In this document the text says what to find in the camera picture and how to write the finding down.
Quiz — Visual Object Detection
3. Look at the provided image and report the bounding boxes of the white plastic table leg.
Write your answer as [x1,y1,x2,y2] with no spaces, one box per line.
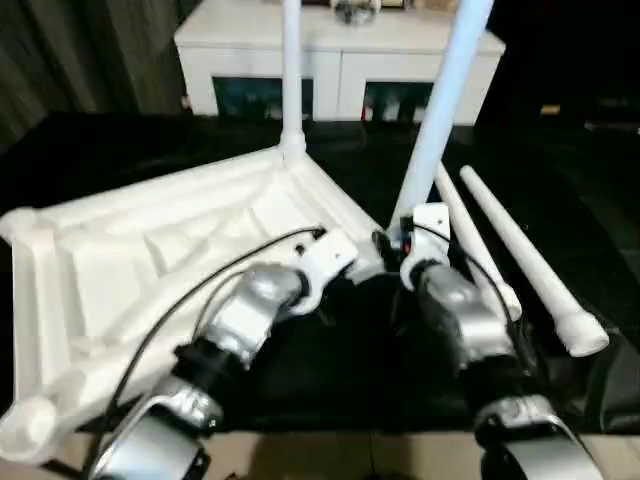
[458,164,611,360]
[386,0,495,242]
[432,161,525,322]
[278,0,308,162]

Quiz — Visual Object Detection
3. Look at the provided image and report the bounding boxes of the white plastic table top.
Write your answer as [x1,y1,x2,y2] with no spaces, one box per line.
[0,143,397,465]

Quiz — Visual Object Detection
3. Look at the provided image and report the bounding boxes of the black mat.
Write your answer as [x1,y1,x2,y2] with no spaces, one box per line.
[0,110,640,436]

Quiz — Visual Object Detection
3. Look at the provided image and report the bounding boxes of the dark object on cabinet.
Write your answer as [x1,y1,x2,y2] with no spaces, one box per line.
[333,0,377,26]

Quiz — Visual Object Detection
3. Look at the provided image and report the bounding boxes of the white cabinet with glass doors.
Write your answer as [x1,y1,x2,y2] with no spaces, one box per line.
[173,0,508,127]

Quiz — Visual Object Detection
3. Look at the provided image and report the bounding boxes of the black horizontal bar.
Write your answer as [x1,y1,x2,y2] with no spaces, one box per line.
[581,119,640,133]

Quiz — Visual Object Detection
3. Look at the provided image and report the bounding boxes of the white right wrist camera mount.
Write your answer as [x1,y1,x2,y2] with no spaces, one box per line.
[398,201,452,292]

